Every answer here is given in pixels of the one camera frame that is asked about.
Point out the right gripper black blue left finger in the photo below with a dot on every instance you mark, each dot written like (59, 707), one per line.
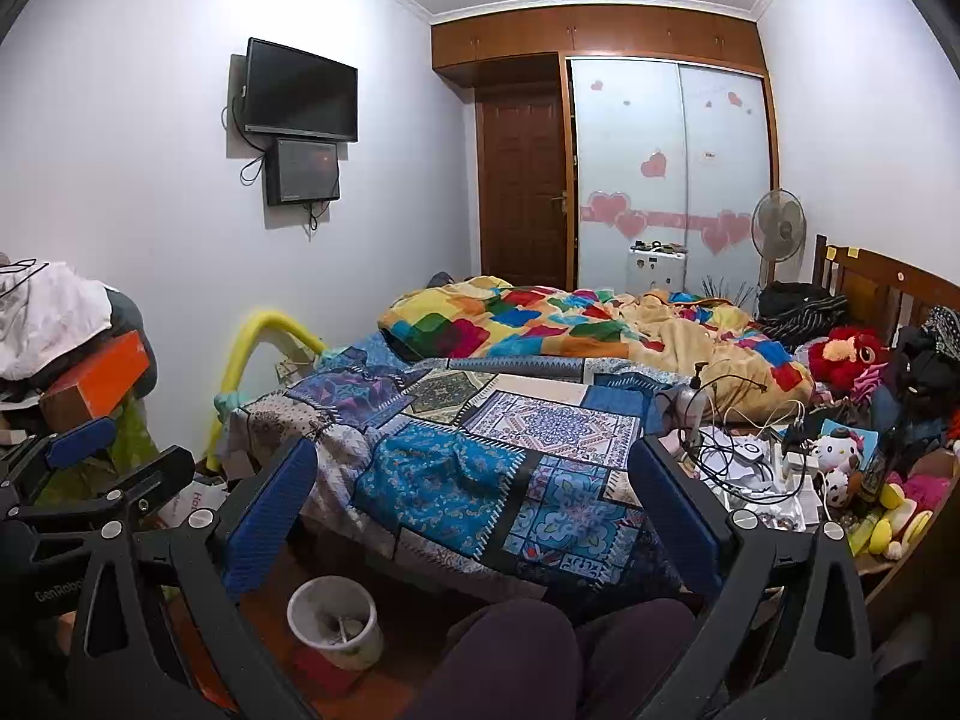
(115, 669)

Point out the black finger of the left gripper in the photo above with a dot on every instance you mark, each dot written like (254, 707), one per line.
(127, 502)

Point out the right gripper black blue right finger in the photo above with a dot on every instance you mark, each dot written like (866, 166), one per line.
(786, 632)

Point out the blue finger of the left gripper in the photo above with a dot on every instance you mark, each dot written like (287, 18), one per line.
(79, 438)

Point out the white trash bin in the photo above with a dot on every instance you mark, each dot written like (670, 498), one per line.
(338, 619)

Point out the person's left hand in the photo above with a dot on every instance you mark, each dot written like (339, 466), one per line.
(64, 631)

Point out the orange box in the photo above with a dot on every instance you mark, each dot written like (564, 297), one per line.
(93, 388)

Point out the white plastic shopping bag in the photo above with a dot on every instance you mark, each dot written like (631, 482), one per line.
(198, 494)

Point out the white cloth pile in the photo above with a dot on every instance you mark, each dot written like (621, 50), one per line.
(47, 311)

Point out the yellow plush toy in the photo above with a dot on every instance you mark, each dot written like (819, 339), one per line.
(906, 515)

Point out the hello kitty plush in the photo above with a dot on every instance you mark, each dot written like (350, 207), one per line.
(839, 460)

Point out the person's dark purple legs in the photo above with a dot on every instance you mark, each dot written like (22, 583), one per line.
(525, 659)

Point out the red plush toy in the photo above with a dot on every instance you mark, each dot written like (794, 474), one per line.
(842, 358)

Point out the colourful squares blanket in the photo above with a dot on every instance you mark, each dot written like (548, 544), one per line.
(658, 334)

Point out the blue patchwork bedspread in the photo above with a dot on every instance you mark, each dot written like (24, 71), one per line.
(497, 477)

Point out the black striped bag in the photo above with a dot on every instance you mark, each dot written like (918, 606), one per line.
(795, 313)

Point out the wooden headboard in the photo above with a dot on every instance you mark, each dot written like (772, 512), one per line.
(883, 293)

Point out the white small cabinet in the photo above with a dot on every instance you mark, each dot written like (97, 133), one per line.
(655, 265)

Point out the white standing fan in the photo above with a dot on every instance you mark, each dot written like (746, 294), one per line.
(779, 229)

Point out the white sliding wardrobe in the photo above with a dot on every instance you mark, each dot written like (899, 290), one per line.
(673, 153)

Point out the brown wooden door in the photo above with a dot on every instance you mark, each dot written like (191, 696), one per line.
(522, 185)

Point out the yellow foam bed rail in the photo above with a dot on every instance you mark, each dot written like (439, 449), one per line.
(265, 337)

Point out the small black wall monitor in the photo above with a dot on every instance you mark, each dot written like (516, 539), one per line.
(298, 171)

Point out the black wall television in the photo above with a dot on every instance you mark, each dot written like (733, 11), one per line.
(290, 93)

